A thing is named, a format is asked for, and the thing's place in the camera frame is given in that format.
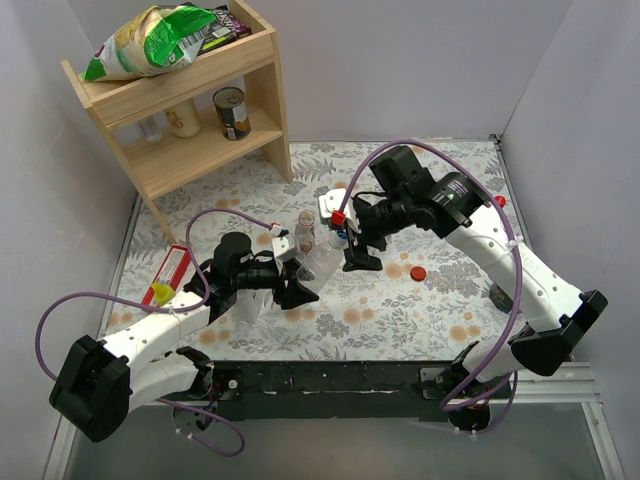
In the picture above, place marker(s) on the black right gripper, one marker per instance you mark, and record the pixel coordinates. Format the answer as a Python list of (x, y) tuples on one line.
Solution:
[(363, 239)]

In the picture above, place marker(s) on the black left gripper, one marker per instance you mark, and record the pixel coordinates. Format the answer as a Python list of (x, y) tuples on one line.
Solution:
[(283, 281)]

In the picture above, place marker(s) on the clear plastic bottle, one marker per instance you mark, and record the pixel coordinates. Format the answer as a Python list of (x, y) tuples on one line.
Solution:
[(321, 263)]

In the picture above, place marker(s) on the small glass bottle red rim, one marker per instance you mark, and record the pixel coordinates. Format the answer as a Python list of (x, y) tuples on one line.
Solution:
[(304, 231)]

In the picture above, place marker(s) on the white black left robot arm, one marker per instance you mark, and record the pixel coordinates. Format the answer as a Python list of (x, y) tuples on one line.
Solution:
[(102, 381)]

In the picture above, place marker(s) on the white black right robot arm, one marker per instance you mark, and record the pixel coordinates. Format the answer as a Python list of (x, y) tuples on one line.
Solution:
[(461, 211)]

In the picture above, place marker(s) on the white bottle black cap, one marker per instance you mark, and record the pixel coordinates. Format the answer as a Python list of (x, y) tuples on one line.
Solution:
[(247, 307)]

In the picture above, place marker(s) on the yellow cap bottle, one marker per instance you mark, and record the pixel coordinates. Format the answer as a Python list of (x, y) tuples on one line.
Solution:
[(162, 294)]

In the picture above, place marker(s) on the red snack box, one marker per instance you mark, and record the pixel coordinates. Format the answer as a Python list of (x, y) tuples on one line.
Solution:
[(172, 271)]

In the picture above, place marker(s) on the dark food can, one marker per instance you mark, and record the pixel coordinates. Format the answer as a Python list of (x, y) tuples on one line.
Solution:
[(232, 113)]

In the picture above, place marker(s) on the wooden shelf unit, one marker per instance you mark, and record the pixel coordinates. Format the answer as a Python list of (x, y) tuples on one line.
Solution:
[(156, 169)]

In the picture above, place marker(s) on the cream jar on shelf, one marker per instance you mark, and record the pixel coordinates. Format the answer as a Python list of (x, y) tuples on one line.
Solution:
[(183, 119)]

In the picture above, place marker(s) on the clear glass on shelf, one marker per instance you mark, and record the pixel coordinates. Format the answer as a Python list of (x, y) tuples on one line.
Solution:
[(149, 130)]

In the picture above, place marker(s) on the dark purple snack box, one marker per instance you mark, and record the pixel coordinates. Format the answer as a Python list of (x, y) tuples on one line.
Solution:
[(224, 30)]

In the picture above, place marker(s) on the green chip bag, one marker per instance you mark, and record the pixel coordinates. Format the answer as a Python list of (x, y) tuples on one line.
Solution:
[(159, 40)]

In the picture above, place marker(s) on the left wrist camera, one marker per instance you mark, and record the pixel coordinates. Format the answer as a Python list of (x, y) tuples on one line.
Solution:
[(285, 247)]

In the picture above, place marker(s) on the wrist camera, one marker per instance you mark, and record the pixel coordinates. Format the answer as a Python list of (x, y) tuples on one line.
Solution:
[(335, 205), (285, 247)]

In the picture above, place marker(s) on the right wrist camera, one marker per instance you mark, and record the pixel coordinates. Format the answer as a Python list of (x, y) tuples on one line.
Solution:
[(335, 205)]

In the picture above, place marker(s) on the aluminium frame rail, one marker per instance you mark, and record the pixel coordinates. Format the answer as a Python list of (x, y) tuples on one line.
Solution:
[(565, 422)]

